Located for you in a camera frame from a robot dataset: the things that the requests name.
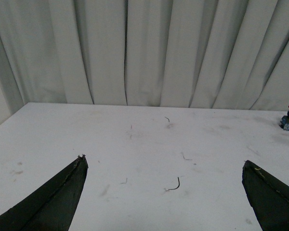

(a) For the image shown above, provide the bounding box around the white pleated curtain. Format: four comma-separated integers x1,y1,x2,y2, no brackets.
0,0,289,124

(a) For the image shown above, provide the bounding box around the long curved black wire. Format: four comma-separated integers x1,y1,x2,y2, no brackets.
164,177,181,192

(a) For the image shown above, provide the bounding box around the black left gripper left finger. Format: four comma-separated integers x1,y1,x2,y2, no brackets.
0,155,88,231

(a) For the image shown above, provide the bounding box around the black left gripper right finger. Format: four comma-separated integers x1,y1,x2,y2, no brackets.
242,160,289,231

